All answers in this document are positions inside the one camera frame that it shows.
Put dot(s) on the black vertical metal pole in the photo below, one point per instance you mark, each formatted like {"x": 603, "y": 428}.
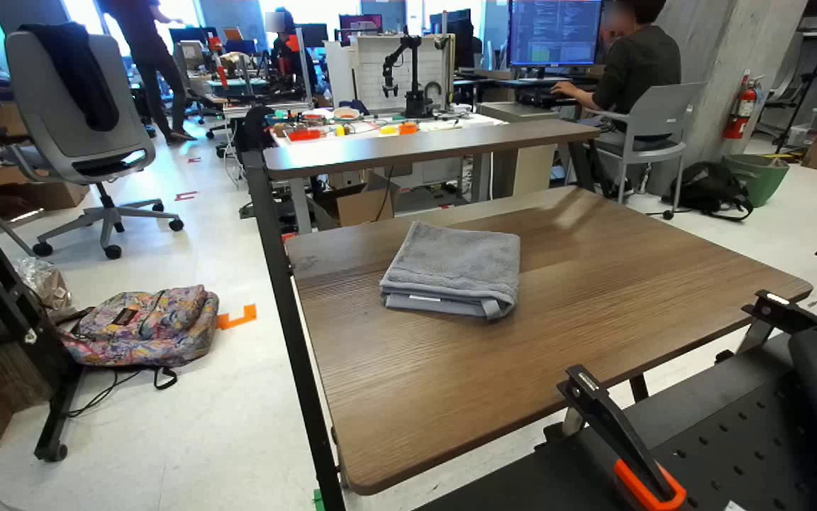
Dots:
{"x": 293, "y": 333}

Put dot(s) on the standing person dark clothes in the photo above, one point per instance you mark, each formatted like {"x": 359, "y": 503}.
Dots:
{"x": 162, "y": 83}

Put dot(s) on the white board behind arm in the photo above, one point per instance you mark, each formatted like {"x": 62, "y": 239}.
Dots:
{"x": 436, "y": 70}

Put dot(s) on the folded grey cloth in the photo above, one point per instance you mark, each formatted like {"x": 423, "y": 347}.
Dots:
{"x": 456, "y": 271}

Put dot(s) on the colourful patterned backpack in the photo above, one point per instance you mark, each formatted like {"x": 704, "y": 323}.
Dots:
{"x": 142, "y": 330}

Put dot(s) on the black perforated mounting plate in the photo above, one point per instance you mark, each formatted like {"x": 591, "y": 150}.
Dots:
{"x": 740, "y": 435}

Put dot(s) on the green bin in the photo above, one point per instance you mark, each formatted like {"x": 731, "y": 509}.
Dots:
{"x": 758, "y": 174}

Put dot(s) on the grey office chair left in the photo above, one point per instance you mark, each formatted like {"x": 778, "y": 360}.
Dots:
{"x": 64, "y": 150}

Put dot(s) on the black metal clamp right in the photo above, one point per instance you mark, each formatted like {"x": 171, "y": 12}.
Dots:
{"x": 775, "y": 315}

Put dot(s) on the black orange clamp front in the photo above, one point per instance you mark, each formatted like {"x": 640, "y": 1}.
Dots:
{"x": 637, "y": 474}

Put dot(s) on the small black robot arm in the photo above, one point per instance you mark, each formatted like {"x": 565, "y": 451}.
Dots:
{"x": 418, "y": 107}

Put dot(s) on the large computer monitor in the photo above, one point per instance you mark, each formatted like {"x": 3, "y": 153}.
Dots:
{"x": 555, "y": 34}

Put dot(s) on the red fire extinguisher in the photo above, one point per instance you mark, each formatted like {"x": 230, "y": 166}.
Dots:
{"x": 742, "y": 109}

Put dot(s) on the grey chair right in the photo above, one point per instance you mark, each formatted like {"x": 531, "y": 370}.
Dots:
{"x": 650, "y": 131}

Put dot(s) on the black tripod stand left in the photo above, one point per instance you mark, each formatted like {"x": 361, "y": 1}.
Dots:
{"x": 29, "y": 325}

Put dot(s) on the seated person background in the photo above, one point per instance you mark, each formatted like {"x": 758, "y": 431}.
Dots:
{"x": 286, "y": 52}

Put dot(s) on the dark jacket on chair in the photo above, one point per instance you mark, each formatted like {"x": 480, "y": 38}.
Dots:
{"x": 79, "y": 66}

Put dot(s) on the black bag on floor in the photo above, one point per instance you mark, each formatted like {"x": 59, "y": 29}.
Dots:
{"x": 717, "y": 191}

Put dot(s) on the seated person dark shirt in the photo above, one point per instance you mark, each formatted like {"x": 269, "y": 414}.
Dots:
{"x": 642, "y": 55}

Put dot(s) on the cardboard box under desk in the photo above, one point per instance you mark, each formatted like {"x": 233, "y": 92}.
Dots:
{"x": 359, "y": 207}

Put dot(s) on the orange floor marker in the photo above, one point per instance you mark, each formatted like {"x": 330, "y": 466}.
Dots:
{"x": 237, "y": 320}

